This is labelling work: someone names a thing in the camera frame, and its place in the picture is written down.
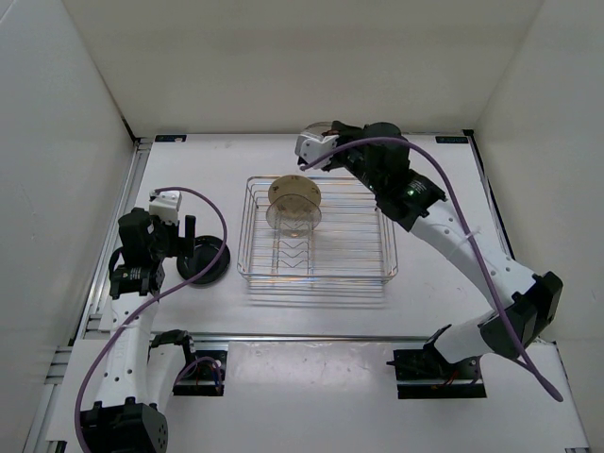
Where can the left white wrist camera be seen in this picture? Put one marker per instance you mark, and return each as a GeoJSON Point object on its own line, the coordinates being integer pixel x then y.
{"type": "Point", "coordinates": [165, 205]}

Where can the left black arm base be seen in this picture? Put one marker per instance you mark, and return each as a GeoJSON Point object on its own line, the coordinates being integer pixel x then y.
{"type": "Point", "coordinates": [208, 377]}

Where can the clear glass plate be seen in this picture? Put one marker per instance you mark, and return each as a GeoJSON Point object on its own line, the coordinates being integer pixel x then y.
{"type": "Point", "coordinates": [293, 218]}
{"type": "Point", "coordinates": [317, 130]}

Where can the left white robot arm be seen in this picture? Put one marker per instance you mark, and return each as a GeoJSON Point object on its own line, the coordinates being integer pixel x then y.
{"type": "Point", "coordinates": [119, 406]}

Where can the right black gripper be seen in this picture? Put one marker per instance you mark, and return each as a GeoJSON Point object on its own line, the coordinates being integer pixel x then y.
{"type": "Point", "coordinates": [346, 132]}

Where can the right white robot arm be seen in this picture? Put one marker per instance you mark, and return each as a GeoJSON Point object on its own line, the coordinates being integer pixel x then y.
{"type": "Point", "coordinates": [522, 302]}

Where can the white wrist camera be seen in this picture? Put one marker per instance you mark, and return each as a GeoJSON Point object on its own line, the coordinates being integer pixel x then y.
{"type": "Point", "coordinates": [165, 205]}
{"type": "Point", "coordinates": [311, 149]}

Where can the chrome wire dish rack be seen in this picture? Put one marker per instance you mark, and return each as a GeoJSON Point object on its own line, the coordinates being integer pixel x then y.
{"type": "Point", "coordinates": [353, 242]}

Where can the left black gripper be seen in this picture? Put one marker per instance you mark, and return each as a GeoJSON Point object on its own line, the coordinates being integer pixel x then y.
{"type": "Point", "coordinates": [181, 246]}

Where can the cream ceramic plate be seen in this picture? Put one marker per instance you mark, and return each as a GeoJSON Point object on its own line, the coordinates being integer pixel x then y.
{"type": "Point", "coordinates": [296, 185]}

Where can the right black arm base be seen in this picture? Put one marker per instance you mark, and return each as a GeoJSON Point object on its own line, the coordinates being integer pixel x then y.
{"type": "Point", "coordinates": [420, 376]}

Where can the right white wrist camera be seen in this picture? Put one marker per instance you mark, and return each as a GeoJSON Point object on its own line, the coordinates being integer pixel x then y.
{"type": "Point", "coordinates": [311, 149]}

